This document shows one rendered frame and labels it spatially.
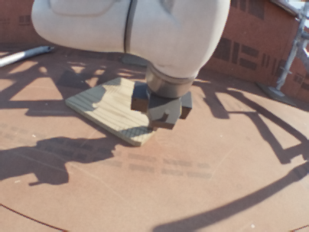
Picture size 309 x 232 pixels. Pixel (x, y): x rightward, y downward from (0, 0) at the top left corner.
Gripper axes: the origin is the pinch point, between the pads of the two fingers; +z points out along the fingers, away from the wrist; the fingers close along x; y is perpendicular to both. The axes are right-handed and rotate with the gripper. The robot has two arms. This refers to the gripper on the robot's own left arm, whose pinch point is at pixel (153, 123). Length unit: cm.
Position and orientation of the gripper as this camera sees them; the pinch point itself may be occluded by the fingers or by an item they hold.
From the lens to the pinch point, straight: 48.4
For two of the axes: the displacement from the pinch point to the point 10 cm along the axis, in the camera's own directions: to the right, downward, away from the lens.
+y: 1.0, -8.4, 5.3
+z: -1.7, 5.1, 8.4
